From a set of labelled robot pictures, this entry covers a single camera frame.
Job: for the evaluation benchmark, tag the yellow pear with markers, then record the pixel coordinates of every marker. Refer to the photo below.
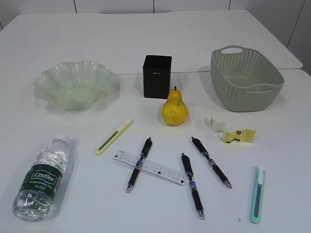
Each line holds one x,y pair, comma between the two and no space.
174,111

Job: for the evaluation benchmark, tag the yellow white paper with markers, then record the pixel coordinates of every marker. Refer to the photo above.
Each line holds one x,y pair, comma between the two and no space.
220,129

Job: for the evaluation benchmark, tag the clear water bottle green label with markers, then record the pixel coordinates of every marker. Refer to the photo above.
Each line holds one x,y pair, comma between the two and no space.
36,194

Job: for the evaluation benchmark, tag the black pen on ruler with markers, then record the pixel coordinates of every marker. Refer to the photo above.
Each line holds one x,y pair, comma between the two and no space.
139,164

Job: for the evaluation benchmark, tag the yellow utility knife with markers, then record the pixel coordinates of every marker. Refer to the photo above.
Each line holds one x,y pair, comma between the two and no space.
113,137

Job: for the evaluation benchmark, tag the black square pen holder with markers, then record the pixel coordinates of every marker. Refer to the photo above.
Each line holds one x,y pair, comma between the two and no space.
156,76

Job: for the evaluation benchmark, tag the clear plastic ruler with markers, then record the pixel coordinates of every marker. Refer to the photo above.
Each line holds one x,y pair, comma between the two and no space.
151,168

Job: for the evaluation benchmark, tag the black middle pen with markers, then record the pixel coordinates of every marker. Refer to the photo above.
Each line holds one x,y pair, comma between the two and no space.
193,188

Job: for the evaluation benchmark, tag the black right pen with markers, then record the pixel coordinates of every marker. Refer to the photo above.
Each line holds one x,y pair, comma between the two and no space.
211,162

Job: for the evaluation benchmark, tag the green wavy glass plate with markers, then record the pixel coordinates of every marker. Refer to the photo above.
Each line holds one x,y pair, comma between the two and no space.
73,86

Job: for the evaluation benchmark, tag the green woven plastic basket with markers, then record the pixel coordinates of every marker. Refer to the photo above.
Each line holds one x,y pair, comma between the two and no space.
244,81

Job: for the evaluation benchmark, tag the teal utility knife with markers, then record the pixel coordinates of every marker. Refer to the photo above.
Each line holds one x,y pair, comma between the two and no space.
258,189

